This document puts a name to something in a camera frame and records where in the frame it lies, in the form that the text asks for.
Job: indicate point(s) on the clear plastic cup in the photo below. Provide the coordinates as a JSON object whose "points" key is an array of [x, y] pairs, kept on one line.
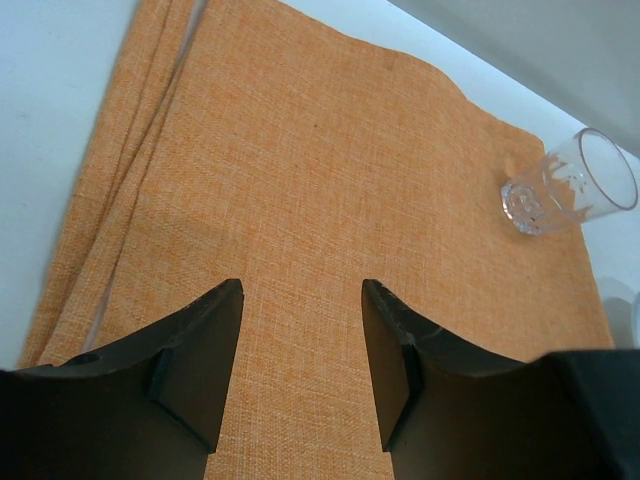
{"points": [[585, 178]]}

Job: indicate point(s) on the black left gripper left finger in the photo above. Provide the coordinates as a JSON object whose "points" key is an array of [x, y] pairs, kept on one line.
{"points": [[147, 406]]}

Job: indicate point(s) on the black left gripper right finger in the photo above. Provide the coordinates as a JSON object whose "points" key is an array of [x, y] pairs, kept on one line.
{"points": [[449, 409]]}

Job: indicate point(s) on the orange cloth placemat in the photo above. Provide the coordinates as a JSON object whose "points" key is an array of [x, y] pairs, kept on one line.
{"points": [[276, 150]]}

